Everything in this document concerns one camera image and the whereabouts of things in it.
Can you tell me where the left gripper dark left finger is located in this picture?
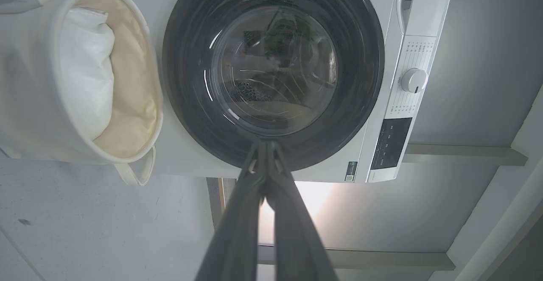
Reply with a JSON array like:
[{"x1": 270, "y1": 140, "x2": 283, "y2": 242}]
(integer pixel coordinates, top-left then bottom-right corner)
[{"x1": 195, "y1": 140, "x2": 268, "y2": 281}]

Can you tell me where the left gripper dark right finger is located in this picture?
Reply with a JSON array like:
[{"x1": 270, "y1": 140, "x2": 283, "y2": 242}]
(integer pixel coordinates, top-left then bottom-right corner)
[{"x1": 265, "y1": 140, "x2": 338, "y2": 281}]

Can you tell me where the round black glass washer door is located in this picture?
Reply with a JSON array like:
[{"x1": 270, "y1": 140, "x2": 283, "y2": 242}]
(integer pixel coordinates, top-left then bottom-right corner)
[{"x1": 162, "y1": 0, "x2": 385, "y2": 171}]

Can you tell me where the black washer display panel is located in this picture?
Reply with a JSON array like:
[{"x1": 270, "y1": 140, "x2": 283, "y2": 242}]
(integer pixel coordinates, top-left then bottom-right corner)
[{"x1": 370, "y1": 117, "x2": 413, "y2": 171}]

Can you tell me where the white front-load washing machine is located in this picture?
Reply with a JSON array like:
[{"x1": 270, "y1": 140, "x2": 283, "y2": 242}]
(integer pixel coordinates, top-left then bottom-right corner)
[{"x1": 98, "y1": 0, "x2": 457, "y2": 184}]

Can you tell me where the white program dial knob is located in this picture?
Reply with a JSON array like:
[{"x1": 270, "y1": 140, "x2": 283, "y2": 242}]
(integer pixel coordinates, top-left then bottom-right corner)
[{"x1": 400, "y1": 68, "x2": 428, "y2": 94}]

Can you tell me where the white pillow in basket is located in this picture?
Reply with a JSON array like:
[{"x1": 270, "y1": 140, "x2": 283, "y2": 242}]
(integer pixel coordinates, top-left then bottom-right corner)
[{"x1": 59, "y1": 8, "x2": 116, "y2": 142}]

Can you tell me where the cream fabric laundry basket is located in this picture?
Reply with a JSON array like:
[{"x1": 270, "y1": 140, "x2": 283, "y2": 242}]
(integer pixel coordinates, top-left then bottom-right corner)
[{"x1": 0, "y1": 0, "x2": 164, "y2": 187}]

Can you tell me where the white detergent drawer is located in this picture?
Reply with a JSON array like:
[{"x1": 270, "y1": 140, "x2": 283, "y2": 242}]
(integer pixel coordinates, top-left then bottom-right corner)
[{"x1": 396, "y1": 0, "x2": 457, "y2": 38}]

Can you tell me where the wooden wall baseboard strip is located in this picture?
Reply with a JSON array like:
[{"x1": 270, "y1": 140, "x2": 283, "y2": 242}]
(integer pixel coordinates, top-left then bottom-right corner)
[{"x1": 207, "y1": 178, "x2": 226, "y2": 233}]

